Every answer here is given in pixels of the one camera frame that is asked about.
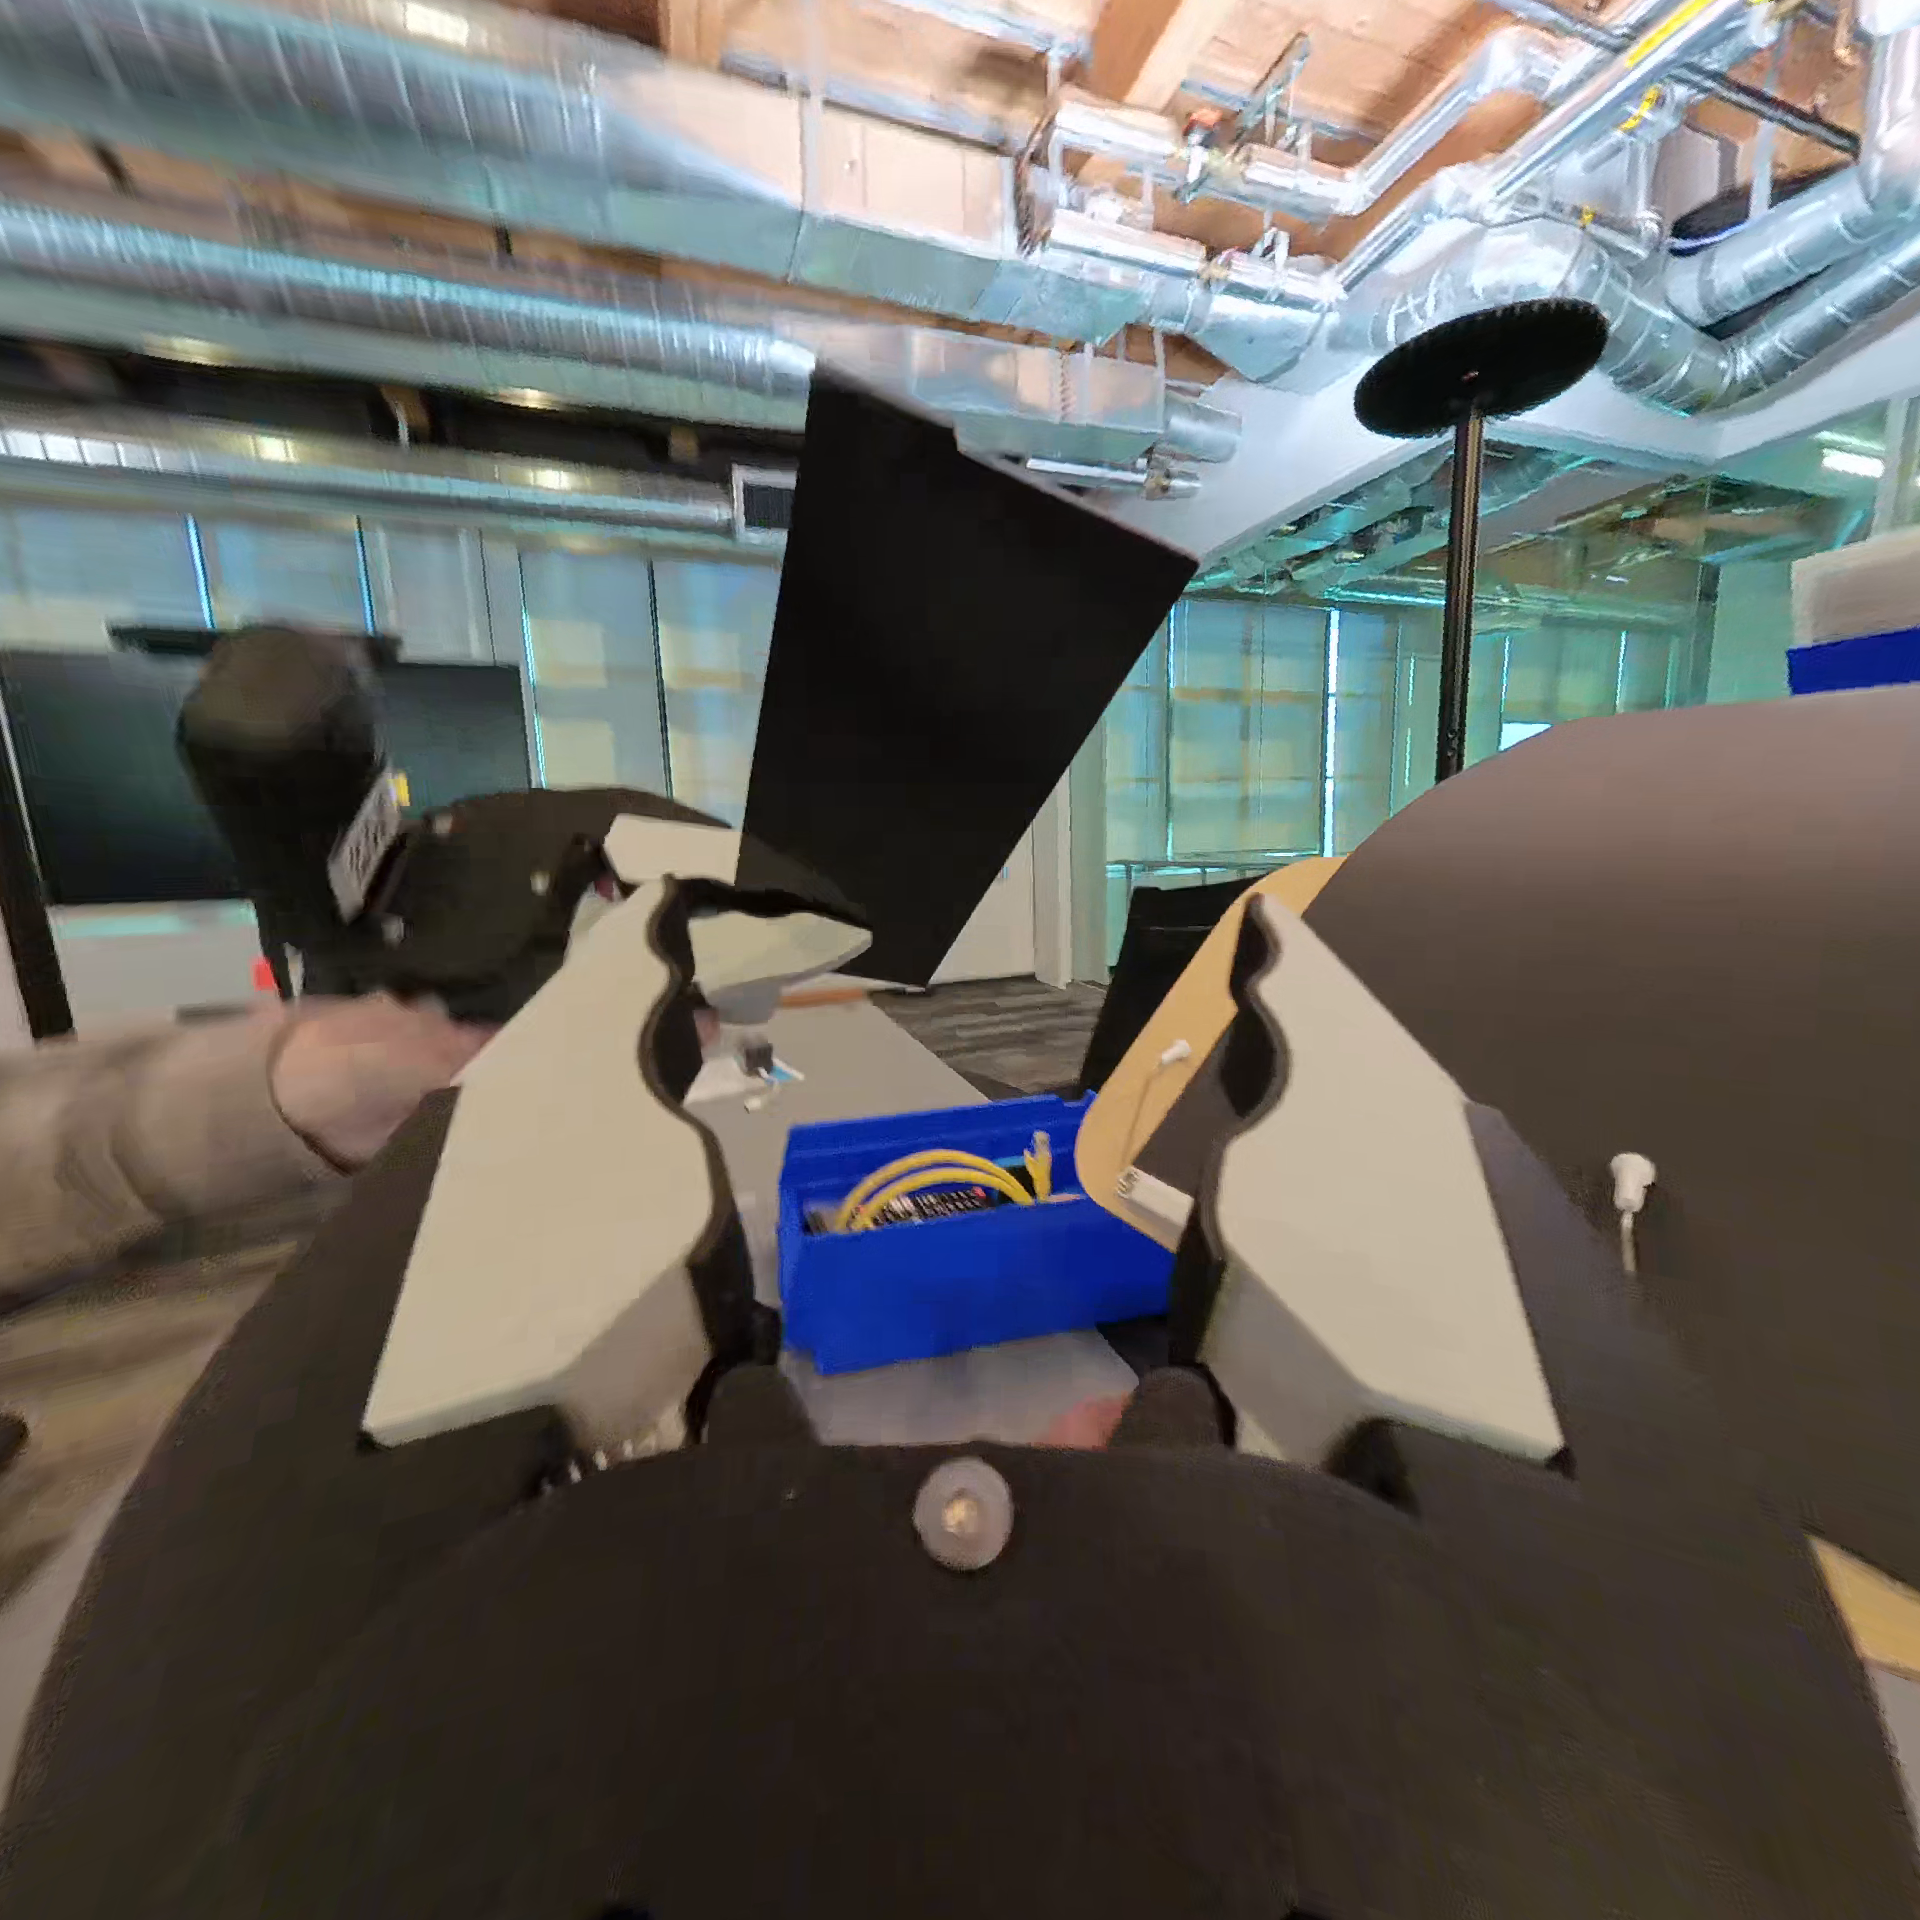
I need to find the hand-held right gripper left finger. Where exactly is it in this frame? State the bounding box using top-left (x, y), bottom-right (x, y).
top-left (364, 881), bottom-right (753, 1447)

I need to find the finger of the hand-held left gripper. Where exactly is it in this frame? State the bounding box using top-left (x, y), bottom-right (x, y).
top-left (602, 814), bottom-right (749, 898)
top-left (699, 898), bottom-right (875, 1007)

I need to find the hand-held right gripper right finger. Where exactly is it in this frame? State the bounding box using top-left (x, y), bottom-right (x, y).
top-left (1172, 892), bottom-right (1565, 1472)

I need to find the thin black plastic strip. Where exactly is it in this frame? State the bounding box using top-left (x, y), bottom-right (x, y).
top-left (733, 365), bottom-right (1203, 988)

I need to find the person's left forearm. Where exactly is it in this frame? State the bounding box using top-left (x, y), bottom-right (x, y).
top-left (0, 1021), bottom-right (331, 1305)

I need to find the person's left hand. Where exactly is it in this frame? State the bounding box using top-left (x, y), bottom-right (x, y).
top-left (270, 992), bottom-right (494, 1170)

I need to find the yellow item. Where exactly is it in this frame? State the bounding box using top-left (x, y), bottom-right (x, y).
top-left (835, 1143), bottom-right (1056, 1231)

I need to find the black mesh chair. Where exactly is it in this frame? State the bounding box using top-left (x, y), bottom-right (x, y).
top-left (1079, 881), bottom-right (1262, 1095)

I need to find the blue plastic bin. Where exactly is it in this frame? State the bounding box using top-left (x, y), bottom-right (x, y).
top-left (774, 1104), bottom-right (1175, 1375)

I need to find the black backdrop board stand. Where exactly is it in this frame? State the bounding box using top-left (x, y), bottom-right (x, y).
top-left (1073, 688), bottom-right (1920, 1680)

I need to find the black video bar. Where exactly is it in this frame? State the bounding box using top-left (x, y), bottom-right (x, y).
top-left (107, 624), bottom-right (320, 664)

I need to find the black wall screen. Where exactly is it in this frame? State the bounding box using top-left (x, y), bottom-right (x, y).
top-left (0, 645), bottom-right (545, 907)

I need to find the silver ceiling duct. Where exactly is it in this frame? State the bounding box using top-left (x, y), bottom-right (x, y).
top-left (0, 0), bottom-right (1248, 544)

